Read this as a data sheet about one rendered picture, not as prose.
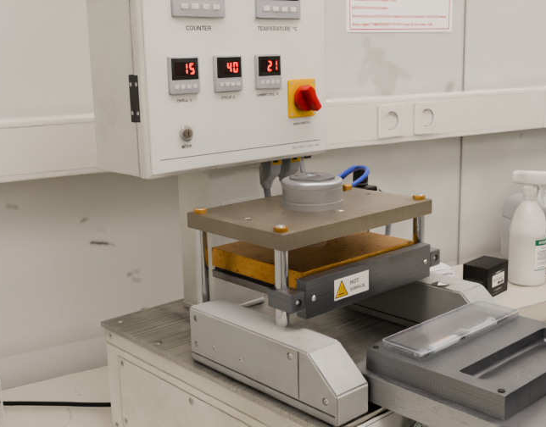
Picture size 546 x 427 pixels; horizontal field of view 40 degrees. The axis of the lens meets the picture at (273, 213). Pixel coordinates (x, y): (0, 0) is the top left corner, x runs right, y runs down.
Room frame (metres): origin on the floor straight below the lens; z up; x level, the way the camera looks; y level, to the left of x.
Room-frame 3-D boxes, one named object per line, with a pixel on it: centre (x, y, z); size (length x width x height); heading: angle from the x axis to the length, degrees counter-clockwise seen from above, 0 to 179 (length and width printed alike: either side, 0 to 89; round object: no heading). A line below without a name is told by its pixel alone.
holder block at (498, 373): (0.75, -0.22, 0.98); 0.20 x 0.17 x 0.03; 132
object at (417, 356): (0.78, -0.20, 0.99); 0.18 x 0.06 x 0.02; 132
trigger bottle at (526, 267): (1.59, -0.56, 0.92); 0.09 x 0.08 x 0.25; 56
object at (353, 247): (0.95, -0.06, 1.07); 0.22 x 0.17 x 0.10; 132
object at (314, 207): (0.98, -0.05, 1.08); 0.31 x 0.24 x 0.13; 132
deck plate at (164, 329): (0.97, -0.03, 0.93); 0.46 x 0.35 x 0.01; 42
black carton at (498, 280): (1.52, -0.45, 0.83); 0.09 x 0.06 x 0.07; 135
